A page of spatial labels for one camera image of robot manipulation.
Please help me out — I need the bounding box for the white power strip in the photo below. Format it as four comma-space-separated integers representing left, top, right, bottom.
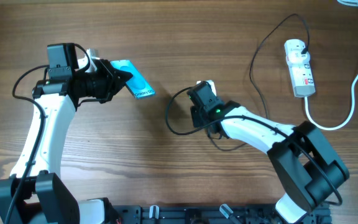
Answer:
284, 39, 316, 98

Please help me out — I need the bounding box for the black USB charger cable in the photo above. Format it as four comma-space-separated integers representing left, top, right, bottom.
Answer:
205, 13, 310, 152

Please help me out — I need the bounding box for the white power strip cord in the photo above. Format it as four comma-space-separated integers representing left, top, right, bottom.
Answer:
304, 0, 358, 131

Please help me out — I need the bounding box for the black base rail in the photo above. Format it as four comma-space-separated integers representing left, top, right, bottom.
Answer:
112, 203, 332, 224

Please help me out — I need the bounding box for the blue Galaxy smartphone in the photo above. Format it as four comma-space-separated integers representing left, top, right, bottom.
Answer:
110, 60, 155, 100

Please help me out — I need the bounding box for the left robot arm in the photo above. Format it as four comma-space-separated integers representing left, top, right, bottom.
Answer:
0, 43, 132, 223

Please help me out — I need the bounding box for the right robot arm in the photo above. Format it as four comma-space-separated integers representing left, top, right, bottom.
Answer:
187, 81, 349, 223

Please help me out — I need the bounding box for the white charger plug adapter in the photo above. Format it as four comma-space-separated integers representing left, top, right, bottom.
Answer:
286, 50, 310, 67

